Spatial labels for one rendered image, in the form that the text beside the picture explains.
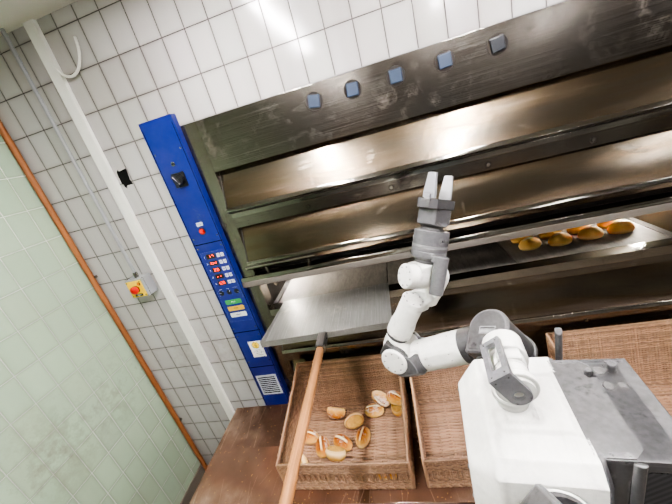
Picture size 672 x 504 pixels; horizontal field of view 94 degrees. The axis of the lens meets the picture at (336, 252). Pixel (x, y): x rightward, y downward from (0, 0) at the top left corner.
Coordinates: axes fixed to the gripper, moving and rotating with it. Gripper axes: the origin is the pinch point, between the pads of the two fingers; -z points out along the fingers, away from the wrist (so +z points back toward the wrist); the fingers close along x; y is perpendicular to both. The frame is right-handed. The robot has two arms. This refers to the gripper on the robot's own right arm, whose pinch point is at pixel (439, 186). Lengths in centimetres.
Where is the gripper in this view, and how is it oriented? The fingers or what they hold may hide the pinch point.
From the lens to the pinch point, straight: 83.2
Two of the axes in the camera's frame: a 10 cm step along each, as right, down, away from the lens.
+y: -7.0, -2.0, 6.9
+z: -1.1, 9.8, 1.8
